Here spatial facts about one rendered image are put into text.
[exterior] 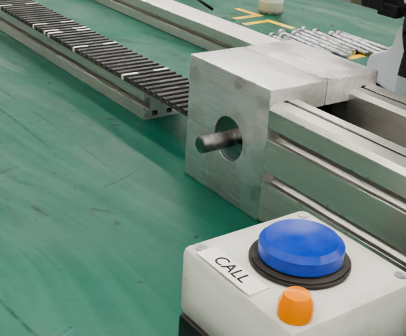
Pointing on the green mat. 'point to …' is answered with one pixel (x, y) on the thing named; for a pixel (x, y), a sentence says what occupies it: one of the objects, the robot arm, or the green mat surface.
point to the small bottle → (271, 7)
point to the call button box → (391, 320)
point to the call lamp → (295, 306)
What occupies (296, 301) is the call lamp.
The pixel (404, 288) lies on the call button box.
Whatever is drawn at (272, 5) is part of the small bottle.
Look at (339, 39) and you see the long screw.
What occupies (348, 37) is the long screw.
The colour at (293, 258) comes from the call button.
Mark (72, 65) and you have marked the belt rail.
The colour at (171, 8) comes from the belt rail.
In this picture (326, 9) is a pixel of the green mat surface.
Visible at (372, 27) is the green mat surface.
